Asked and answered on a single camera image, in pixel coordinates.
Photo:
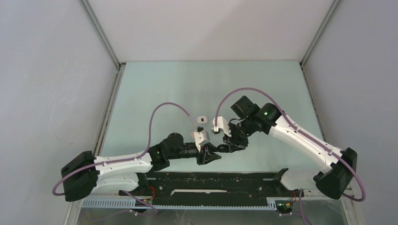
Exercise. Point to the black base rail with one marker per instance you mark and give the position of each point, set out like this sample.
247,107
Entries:
215,188

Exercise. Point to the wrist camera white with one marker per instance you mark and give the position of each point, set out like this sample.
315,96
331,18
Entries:
220,124
200,136

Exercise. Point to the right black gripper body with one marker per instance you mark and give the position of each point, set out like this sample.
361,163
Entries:
240,132

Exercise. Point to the grey cable duct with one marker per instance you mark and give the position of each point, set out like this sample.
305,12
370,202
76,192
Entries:
111,203

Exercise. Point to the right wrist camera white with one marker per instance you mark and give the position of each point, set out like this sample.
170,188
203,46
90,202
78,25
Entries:
220,124

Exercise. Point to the white earbud case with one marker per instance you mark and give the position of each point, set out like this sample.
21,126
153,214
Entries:
202,119

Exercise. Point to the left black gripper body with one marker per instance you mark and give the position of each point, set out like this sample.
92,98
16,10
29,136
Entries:
188,151

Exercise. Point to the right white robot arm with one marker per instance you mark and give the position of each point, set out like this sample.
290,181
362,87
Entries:
336,165

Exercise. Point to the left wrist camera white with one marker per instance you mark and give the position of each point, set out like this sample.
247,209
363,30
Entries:
200,136

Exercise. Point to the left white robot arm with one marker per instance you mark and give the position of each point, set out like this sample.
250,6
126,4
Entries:
87,174

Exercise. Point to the black earbud case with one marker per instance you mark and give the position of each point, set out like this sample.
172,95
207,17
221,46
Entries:
223,148

